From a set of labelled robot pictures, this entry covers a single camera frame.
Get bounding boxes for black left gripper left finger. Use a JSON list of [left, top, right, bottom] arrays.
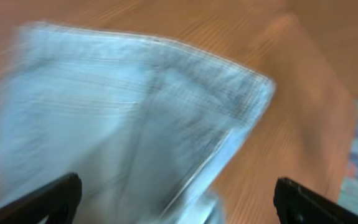
[[0, 172, 82, 224]]

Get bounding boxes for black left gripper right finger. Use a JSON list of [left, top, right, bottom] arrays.
[[273, 177, 358, 224]]

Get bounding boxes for light blue denim shorts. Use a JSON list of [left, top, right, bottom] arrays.
[[0, 22, 275, 224]]

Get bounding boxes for brown cardboard backboard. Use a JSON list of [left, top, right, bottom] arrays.
[[214, 1, 358, 206]]

